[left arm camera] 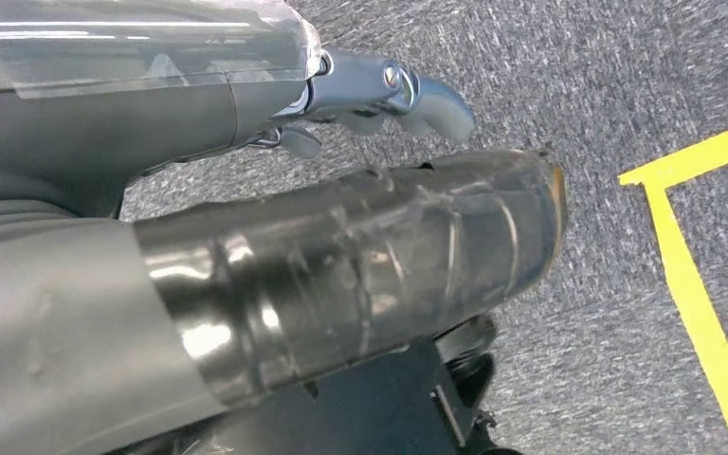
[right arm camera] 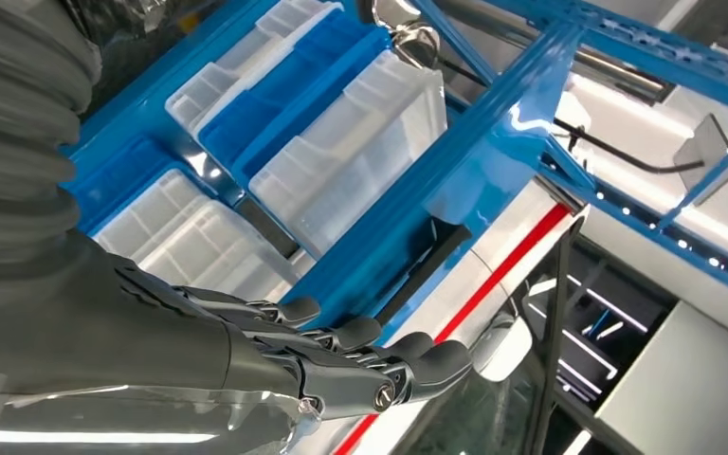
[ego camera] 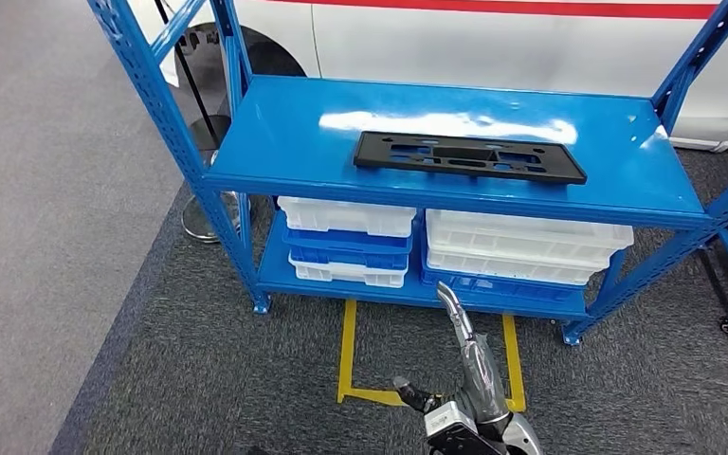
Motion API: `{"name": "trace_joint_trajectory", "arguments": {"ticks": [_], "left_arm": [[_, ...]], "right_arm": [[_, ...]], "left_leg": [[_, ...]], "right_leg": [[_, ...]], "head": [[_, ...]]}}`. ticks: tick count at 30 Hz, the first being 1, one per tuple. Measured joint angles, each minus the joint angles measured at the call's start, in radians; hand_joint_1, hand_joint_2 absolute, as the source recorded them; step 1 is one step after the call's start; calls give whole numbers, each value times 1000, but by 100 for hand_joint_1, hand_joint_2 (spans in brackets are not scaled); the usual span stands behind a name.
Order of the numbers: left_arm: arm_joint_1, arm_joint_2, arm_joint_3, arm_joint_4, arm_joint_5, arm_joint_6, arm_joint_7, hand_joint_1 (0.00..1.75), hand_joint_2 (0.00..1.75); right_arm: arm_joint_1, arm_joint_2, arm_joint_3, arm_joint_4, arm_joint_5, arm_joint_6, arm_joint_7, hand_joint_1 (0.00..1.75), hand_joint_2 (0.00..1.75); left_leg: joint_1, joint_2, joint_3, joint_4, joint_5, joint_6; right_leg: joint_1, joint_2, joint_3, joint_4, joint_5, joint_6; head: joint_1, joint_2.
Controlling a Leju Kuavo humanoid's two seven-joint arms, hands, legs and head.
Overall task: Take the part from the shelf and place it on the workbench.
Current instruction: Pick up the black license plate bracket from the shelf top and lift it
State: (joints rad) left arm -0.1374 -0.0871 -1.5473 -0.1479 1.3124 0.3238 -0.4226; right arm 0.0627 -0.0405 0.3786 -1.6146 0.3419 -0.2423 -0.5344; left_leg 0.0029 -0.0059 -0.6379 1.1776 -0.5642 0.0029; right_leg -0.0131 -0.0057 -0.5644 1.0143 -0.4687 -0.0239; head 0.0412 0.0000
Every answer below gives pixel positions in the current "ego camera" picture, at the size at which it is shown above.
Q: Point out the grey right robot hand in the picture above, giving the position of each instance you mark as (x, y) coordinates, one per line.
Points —
(483, 377)

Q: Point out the black plastic plate part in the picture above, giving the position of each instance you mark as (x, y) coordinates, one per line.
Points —
(370, 154)

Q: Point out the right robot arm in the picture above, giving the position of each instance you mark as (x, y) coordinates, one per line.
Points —
(524, 439)

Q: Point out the blue metal shelf rack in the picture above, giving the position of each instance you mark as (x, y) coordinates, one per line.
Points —
(276, 125)

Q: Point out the large white plastic bin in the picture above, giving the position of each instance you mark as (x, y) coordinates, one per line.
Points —
(527, 232)
(508, 269)

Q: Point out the yellow floor tape square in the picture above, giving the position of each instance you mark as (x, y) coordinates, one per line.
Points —
(346, 351)

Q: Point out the small white plastic bin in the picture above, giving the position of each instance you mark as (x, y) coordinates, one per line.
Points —
(345, 220)
(345, 274)

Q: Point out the small blue plastic bin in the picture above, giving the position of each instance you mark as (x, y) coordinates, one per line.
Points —
(345, 250)

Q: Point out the white car with red stripe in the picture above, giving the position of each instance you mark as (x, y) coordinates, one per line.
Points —
(433, 50)

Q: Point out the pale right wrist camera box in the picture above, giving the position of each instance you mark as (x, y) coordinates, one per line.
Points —
(445, 421)

